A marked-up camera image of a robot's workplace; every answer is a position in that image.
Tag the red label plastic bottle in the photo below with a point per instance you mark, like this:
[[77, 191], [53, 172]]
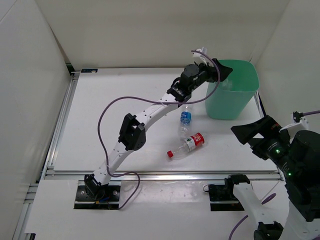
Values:
[[187, 146]]

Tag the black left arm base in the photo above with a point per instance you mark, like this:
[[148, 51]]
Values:
[[106, 199]]

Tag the aluminium table frame rail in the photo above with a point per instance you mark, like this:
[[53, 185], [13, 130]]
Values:
[[170, 203]]

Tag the blue label plastic bottle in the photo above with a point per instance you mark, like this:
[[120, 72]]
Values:
[[185, 121]]

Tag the green plastic bin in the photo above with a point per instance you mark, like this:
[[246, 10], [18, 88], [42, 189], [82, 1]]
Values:
[[234, 93]]

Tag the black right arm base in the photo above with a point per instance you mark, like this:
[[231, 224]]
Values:
[[221, 196]]

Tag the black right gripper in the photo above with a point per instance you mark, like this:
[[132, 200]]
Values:
[[266, 126]]

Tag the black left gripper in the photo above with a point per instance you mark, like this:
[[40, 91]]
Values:
[[211, 71]]

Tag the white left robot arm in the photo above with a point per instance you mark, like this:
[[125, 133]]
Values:
[[132, 133]]

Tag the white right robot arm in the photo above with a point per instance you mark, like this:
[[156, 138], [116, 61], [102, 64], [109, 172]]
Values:
[[303, 220]]

